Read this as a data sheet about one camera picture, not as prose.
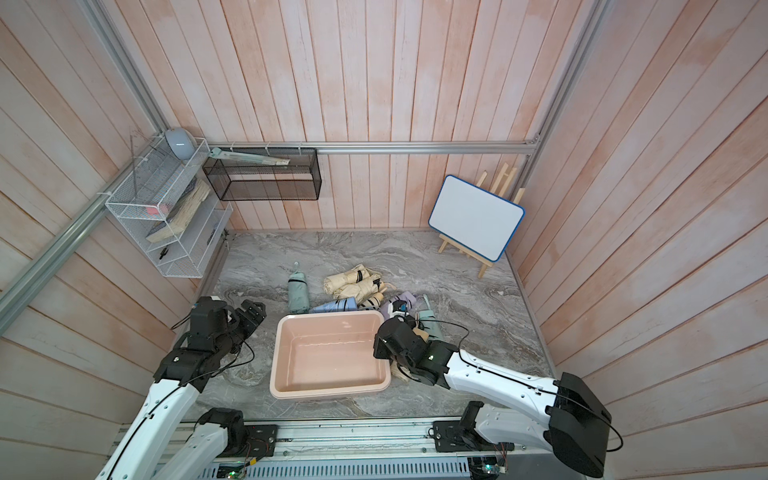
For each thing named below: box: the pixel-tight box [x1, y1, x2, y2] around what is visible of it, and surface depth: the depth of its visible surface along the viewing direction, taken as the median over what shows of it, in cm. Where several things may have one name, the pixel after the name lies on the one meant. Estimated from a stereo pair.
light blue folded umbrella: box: [309, 297, 358, 312], surface depth 94 cm
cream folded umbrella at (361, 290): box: [333, 275, 387, 305], surface depth 100 cm
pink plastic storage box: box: [270, 310, 391, 399], surface depth 85 cm
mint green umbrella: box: [287, 261, 310, 314], surface depth 102 cm
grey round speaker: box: [165, 127, 198, 161], surface depth 85 cm
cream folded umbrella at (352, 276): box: [323, 264, 381, 294], surface depth 102 cm
